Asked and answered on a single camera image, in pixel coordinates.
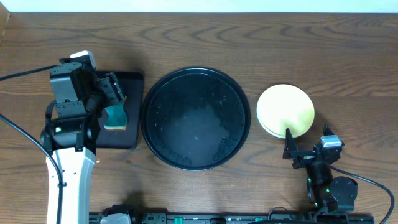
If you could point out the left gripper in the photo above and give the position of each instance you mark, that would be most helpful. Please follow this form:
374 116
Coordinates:
112 90

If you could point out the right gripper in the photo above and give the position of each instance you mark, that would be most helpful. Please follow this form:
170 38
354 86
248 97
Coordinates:
290 151

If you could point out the green scouring sponge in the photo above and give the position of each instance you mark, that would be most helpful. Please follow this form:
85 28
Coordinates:
117 117

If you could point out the yellow plate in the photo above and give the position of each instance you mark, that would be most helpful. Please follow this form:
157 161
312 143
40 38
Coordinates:
282 107

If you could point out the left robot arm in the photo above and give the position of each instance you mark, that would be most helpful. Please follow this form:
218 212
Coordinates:
70 134

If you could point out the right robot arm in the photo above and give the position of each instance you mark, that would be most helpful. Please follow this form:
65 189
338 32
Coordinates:
332 196

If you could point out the black rectangular tray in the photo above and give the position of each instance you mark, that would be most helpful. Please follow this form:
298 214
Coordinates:
132 85

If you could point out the round black tray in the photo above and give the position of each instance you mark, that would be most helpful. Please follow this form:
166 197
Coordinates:
195 118

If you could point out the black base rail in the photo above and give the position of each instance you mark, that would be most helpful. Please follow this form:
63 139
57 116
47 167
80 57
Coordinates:
118 215

